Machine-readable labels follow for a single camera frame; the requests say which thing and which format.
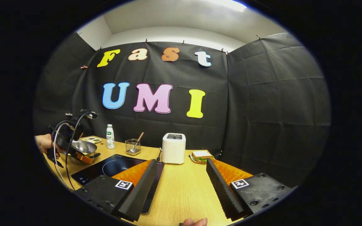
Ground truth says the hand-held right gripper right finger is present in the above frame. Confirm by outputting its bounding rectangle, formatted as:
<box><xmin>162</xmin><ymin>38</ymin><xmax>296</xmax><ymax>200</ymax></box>
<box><xmin>206</xmin><ymin>158</ymin><xmax>295</xmax><ymax>222</ymax></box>

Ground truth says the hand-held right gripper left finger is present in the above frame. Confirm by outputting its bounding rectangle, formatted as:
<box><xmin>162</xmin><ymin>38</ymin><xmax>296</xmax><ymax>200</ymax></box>
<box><xmin>74</xmin><ymin>159</ymin><xmax>158</xmax><ymax>222</ymax></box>

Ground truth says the steel pot with black handles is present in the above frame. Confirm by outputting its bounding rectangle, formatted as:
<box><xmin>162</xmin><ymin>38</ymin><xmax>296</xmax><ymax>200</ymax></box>
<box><xmin>69</xmin><ymin>140</ymin><xmax>101</xmax><ymax>164</ymax></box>

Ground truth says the black induction cooktop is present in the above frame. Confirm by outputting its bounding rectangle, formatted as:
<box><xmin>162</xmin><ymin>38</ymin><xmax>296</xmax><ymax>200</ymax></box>
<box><xmin>71</xmin><ymin>154</ymin><xmax>165</xmax><ymax>214</ymax></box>

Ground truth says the white plastic drink bottle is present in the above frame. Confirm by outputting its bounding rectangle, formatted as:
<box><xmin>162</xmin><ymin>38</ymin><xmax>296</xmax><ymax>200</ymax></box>
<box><xmin>106</xmin><ymin>124</ymin><xmax>116</xmax><ymax>149</ymax></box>

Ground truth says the toy sandwich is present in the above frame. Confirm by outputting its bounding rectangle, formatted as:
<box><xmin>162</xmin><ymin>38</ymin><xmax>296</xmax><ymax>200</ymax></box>
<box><xmin>189</xmin><ymin>150</ymin><xmax>215</xmax><ymax>164</ymax></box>

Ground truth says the white toaster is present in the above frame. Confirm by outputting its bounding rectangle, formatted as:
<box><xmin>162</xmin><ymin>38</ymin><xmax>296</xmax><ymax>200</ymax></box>
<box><xmin>162</xmin><ymin>133</ymin><xmax>186</xmax><ymax>164</ymax></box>

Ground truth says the black backdrop cloth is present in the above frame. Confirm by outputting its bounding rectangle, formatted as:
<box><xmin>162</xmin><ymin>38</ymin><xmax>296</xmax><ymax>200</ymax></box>
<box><xmin>33</xmin><ymin>32</ymin><xmax>331</xmax><ymax>189</ymax></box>

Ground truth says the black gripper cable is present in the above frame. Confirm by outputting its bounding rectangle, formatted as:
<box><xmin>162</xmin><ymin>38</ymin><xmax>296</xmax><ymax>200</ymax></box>
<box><xmin>52</xmin><ymin>121</ymin><xmax>74</xmax><ymax>187</ymax></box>
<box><xmin>65</xmin><ymin>111</ymin><xmax>98</xmax><ymax>190</ymax></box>

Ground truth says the wire mesh utensil holder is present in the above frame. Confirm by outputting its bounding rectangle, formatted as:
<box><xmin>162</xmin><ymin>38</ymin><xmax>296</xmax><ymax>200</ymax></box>
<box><xmin>125</xmin><ymin>138</ymin><xmax>141</xmax><ymax>156</ymax></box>

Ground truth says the wooden handled spoon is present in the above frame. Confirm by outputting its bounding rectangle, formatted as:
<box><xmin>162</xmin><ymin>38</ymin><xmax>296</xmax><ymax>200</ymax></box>
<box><xmin>129</xmin><ymin>132</ymin><xmax>145</xmax><ymax>154</ymax></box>

